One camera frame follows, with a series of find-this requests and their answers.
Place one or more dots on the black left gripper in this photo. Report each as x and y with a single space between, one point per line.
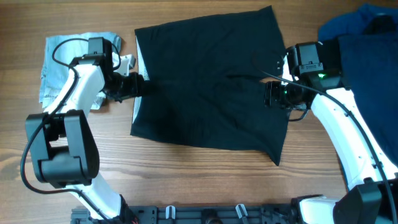
137 83

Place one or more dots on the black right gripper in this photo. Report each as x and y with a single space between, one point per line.
272 96

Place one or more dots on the black shorts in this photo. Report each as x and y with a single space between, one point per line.
205 85

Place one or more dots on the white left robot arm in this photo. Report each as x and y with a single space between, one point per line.
61 154

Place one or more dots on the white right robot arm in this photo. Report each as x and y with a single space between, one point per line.
371 177

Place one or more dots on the light blue denim shorts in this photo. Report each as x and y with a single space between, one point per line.
64 48

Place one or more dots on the dark navy garment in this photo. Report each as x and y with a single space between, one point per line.
369 63

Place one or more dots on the blue polo shirt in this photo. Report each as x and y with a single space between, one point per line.
354 22

